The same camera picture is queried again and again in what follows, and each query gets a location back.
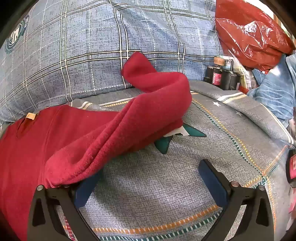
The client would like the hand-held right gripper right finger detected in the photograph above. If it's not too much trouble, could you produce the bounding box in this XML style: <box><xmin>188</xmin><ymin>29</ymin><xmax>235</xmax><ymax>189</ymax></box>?
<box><xmin>198</xmin><ymin>159</ymin><xmax>275</xmax><ymax>241</ymax></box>

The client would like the red labelled dark container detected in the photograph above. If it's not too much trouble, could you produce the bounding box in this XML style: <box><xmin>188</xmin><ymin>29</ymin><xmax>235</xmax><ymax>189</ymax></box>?
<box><xmin>285</xmin><ymin>148</ymin><xmax>296</xmax><ymax>188</ymax></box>

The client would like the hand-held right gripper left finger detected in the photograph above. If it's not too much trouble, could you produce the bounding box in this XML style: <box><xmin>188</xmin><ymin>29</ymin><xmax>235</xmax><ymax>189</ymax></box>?
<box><xmin>27</xmin><ymin>170</ymin><xmax>104</xmax><ymax>241</ymax></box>

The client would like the red plastic bag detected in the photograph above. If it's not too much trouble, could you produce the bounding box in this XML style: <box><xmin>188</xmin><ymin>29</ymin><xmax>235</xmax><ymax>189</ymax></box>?
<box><xmin>215</xmin><ymin>0</ymin><xmax>295</xmax><ymax>71</ymax></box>

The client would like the blue plaid pillow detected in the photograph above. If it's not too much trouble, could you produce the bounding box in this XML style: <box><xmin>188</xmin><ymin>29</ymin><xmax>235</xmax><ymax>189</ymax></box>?
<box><xmin>0</xmin><ymin>0</ymin><xmax>223</xmax><ymax>127</ymax></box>

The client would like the red sweater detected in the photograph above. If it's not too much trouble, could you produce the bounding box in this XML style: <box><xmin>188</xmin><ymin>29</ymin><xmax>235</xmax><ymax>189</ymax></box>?
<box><xmin>0</xmin><ymin>51</ymin><xmax>192</xmax><ymax>241</ymax></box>

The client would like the grey star print bedsheet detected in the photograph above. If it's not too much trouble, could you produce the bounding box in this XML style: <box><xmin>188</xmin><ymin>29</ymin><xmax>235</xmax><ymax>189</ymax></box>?
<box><xmin>0</xmin><ymin>80</ymin><xmax>296</xmax><ymax>241</ymax></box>

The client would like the dark bottle with red label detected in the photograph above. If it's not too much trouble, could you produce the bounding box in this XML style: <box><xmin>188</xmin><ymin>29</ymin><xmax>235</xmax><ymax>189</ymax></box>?
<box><xmin>203</xmin><ymin>66</ymin><xmax>223</xmax><ymax>90</ymax></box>

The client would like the light blue cloth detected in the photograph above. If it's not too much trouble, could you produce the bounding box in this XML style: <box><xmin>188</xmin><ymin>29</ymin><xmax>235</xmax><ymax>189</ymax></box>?
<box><xmin>246</xmin><ymin>54</ymin><xmax>296</xmax><ymax>127</ymax></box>

